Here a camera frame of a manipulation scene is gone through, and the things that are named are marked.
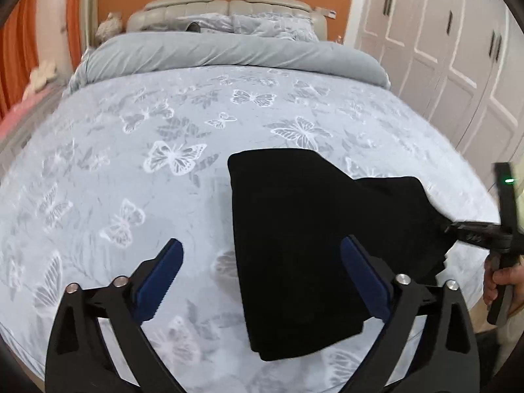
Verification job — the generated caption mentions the black pants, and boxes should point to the black pants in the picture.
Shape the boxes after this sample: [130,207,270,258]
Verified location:
[227,149,461,363]

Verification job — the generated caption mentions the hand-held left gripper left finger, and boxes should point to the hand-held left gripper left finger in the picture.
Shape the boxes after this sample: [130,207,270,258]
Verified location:
[45,237,185,393]

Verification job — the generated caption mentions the white flower cushion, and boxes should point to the white flower cushion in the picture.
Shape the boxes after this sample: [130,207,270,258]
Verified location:
[29,61,57,91]

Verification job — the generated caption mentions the person's right hand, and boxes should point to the person's right hand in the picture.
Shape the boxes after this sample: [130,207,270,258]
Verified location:
[482,254,524,308]

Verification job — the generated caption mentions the grey folded duvet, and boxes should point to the grey folded duvet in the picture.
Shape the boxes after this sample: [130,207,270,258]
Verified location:
[67,33,391,93]

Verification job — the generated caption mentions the plush toy by headboard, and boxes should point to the plush toy by headboard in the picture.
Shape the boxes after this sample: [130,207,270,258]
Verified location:
[96,12,123,39]

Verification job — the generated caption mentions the person's beige clothing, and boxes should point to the person's beige clothing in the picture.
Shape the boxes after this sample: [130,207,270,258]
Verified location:
[467,287,524,361]

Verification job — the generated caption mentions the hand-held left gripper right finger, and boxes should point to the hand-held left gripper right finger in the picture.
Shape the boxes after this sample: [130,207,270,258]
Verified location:
[340,235,479,393]

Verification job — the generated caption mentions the beige padded headboard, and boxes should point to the beige padded headboard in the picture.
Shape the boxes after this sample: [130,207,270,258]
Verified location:
[126,0,330,42]

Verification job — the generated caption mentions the small butterfly print pillow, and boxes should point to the small butterfly print pillow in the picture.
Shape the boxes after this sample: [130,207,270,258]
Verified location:
[192,13,238,33]

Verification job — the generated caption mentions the wide orange curtain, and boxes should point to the wide orange curtain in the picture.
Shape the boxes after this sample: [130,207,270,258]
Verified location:
[0,0,42,119]

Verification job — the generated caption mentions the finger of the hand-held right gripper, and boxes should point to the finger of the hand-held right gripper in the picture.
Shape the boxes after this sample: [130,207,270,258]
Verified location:
[444,220,502,234]
[448,231,508,252]

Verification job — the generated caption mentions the bed with butterfly sheet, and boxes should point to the bed with butterfly sheet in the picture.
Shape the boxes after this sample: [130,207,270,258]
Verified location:
[0,63,504,393]

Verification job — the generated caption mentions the beige sheer curtain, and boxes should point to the beige sheer curtain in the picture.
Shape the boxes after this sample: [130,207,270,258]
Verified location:
[82,0,103,50]

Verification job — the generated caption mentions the large butterfly print pillow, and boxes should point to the large butterfly print pillow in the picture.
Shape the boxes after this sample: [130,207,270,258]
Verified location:
[231,12,320,42]

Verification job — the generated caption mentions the pink blanket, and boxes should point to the pink blanket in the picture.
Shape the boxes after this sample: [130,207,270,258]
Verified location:
[0,86,62,140]

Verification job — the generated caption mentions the narrow orange curtain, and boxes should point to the narrow orange curtain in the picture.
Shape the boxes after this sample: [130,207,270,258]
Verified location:
[65,0,86,74]

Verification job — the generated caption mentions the white wardrobe doors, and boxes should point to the white wardrobe doors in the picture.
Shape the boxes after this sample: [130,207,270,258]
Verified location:
[344,0,524,189]

